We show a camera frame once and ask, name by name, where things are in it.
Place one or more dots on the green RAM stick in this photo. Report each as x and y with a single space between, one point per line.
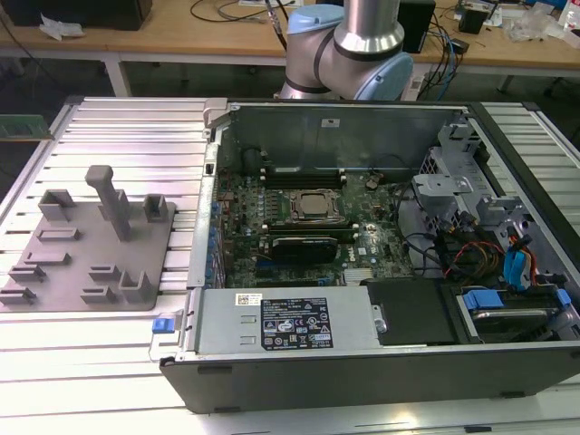
22 126

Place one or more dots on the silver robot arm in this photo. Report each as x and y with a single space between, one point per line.
367 31

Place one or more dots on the black RAM slot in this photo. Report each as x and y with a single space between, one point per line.
303 171
303 182
308 223

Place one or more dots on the silver CPU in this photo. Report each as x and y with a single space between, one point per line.
316 203

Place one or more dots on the black graphics card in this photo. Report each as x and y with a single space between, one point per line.
303 251

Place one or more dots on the round coin battery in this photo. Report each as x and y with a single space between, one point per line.
371 183

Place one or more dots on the silver chipset heatsink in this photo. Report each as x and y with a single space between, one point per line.
360 275

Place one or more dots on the green motherboard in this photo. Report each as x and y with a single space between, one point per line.
385 235

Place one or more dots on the grey power supply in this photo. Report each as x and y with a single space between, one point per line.
226 326

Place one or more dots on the metal drive cage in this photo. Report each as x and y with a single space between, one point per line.
435 186

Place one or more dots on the black plastic shroud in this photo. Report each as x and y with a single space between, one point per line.
408 312

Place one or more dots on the blue case latch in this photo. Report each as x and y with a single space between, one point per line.
163 326

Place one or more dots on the open black PC case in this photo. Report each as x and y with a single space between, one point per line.
317 385

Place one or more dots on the white power strip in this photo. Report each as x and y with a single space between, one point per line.
417 86

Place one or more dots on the hard disk in blue carrier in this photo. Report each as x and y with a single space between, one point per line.
482 300

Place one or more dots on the grey parts rack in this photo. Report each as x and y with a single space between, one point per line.
90 290

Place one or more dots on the tall black box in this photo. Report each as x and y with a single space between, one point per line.
418 27

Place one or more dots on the small black adapter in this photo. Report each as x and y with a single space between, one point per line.
460 46

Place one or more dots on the small black device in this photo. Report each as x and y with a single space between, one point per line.
471 22

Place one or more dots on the large black box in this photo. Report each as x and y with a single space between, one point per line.
90 13

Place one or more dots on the crumpled white paper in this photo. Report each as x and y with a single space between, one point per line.
59 29

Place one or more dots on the clear plastic bags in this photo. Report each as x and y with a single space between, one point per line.
534 22

